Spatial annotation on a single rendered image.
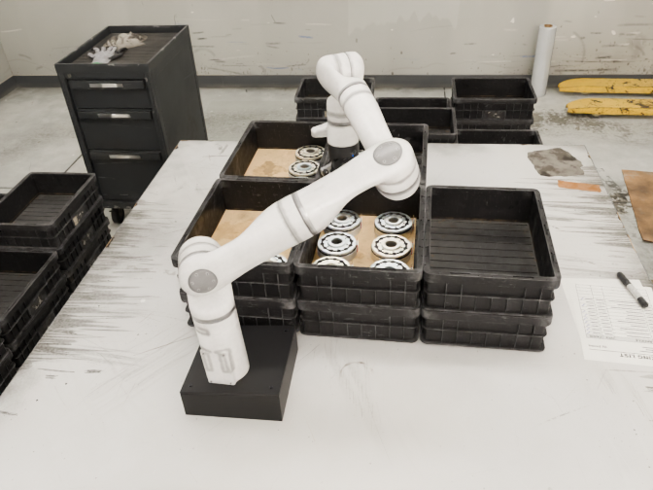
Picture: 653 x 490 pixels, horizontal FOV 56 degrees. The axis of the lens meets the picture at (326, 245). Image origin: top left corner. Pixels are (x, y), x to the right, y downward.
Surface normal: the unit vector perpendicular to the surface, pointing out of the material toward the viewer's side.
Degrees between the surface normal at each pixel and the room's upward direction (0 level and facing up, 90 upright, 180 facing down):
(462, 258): 0
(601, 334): 0
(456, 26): 90
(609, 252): 0
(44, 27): 90
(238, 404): 90
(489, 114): 90
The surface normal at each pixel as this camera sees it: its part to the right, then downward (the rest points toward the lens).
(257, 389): -0.10, -0.83
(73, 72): -0.12, 0.58
